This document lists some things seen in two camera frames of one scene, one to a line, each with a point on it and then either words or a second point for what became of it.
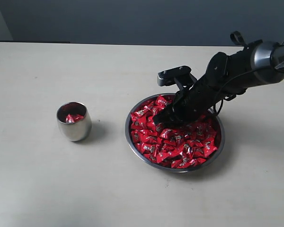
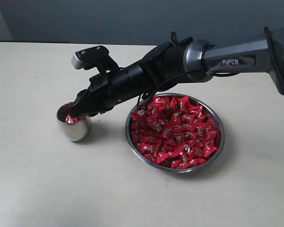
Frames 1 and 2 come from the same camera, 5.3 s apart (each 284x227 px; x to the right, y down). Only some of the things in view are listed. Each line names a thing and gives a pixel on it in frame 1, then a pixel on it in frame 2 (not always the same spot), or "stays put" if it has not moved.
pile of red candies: (180, 144) stays put
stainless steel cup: (77, 131) stays put
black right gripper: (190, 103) -> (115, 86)
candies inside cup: (71, 118) stays put
